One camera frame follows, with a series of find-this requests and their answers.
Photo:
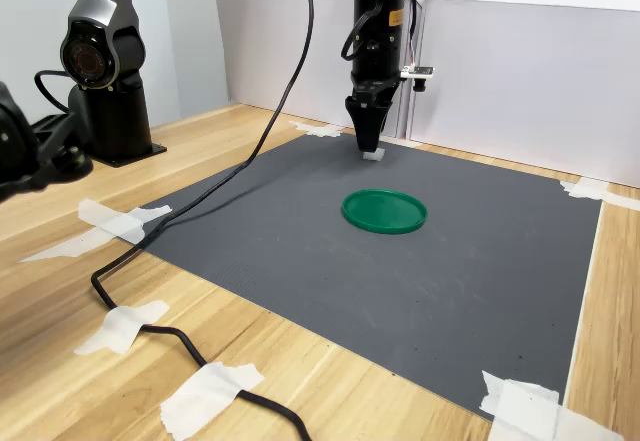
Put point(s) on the round green lid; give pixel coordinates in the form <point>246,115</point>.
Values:
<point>384,212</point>

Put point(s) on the small white plastic terminal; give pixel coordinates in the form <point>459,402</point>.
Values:
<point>374,155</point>

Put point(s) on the white masking tape piece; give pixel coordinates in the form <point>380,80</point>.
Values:
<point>530,411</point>
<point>122,326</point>
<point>115,218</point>
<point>75,248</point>
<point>317,129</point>
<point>205,396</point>
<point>585,190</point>

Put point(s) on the small white camera board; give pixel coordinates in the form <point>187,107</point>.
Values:
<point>419,71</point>

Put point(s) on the dark grey mat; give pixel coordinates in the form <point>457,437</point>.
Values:
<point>350,286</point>

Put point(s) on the black clamp mount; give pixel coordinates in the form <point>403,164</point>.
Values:
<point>25,146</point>

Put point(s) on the white partition panel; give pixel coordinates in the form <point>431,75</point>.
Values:
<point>280,36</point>
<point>525,71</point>

